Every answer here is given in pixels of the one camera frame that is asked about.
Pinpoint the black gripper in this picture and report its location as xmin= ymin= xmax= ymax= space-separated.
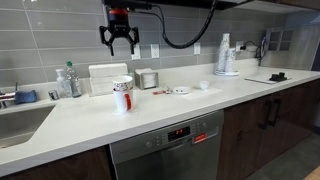
xmin=98 ymin=13 xmax=141 ymax=57

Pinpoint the white folded paper towel stack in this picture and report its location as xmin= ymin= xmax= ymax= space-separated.
xmin=87 ymin=62 xmax=130 ymax=97

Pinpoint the small clear plastic cup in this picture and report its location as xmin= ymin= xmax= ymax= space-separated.
xmin=198 ymin=79 xmax=211 ymax=91

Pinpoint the tall patterned cup stack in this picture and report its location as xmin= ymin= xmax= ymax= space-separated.
xmin=217 ymin=32 xmax=232 ymax=73

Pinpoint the short patterned cup stack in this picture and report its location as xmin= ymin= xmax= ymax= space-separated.
xmin=225 ymin=47 xmax=237 ymax=74

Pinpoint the grey napkin dispenser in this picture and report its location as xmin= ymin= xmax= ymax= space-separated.
xmin=133 ymin=67 xmax=160 ymax=91

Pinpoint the clear bottle green cap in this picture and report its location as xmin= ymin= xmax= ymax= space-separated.
xmin=65 ymin=60 xmax=83 ymax=99

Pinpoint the red sauce packet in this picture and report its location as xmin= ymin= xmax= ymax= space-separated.
xmin=152 ymin=86 xmax=171 ymax=96

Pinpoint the clear soap bottle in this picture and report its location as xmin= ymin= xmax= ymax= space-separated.
xmin=55 ymin=68 xmax=72 ymax=99

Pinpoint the small white plate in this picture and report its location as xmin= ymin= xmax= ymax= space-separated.
xmin=172 ymin=85 xmax=192 ymax=96

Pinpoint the small metal can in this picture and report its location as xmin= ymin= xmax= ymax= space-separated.
xmin=47 ymin=89 xmax=61 ymax=102

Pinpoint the blue sponge cloth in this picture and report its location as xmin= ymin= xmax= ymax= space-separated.
xmin=13 ymin=88 xmax=39 ymax=105

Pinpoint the round white tray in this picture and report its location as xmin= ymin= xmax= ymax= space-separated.
xmin=213 ymin=68 xmax=241 ymax=77

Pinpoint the stainless steel dishwasher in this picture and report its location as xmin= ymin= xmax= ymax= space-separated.
xmin=108 ymin=108 xmax=225 ymax=180

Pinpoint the chrome faucet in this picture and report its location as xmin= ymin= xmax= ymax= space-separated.
xmin=0 ymin=81 xmax=20 ymax=110

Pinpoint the red dishwasher sticker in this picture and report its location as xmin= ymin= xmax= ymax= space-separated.
xmin=192 ymin=132 xmax=208 ymax=144

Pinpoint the kitchen sink basin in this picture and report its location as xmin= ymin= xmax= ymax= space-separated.
xmin=0 ymin=104 xmax=57 ymax=150

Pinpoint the dark wood sink cabinet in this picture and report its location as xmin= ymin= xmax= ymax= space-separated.
xmin=0 ymin=145 xmax=113 ymax=180

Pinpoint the upper cabinet underside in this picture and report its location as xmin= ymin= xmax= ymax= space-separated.
xmin=101 ymin=0 xmax=320 ymax=12

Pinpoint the white flat board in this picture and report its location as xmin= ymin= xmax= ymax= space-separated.
xmin=243 ymin=72 xmax=292 ymax=85

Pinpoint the dark wood cabinet door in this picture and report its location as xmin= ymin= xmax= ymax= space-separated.
xmin=216 ymin=93 xmax=274 ymax=180
xmin=270 ymin=78 xmax=320 ymax=162

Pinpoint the black block object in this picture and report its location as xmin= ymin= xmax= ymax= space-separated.
xmin=268 ymin=71 xmax=289 ymax=83

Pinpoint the white wall light switch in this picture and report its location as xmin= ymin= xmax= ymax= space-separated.
xmin=130 ymin=43 xmax=142 ymax=61

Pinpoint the white mug red handle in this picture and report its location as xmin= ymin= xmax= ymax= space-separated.
xmin=112 ymin=87 xmax=135 ymax=115

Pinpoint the black corrugated cable hose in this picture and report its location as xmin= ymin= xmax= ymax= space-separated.
xmin=146 ymin=0 xmax=220 ymax=51

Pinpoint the white wall outlet with plug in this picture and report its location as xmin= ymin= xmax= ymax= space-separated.
xmin=235 ymin=40 xmax=246 ymax=53

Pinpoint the black power cable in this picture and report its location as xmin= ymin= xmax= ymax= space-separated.
xmin=242 ymin=34 xmax=269 ymax=67

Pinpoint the black cabinet door handle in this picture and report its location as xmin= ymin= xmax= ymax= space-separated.
xmin=268 ymin=97 xmax=282 ymax=128
xmin=258 ymin=99 xmax=273 ymax=131

